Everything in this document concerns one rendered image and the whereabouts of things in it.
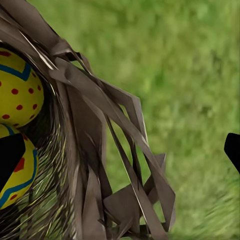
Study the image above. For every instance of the wicker basket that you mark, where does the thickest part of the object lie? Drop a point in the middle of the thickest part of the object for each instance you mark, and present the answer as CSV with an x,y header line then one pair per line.
x,y
74,143

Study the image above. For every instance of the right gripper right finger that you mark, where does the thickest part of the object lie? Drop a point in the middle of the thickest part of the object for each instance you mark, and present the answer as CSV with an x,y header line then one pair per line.
x,y
232,149

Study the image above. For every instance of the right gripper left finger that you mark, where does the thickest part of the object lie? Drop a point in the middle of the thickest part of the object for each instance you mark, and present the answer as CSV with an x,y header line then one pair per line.
x,y
12,149

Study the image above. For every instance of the easter egg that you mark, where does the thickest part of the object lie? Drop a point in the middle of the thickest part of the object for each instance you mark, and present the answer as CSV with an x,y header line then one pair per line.
x,y
21,90
25,172

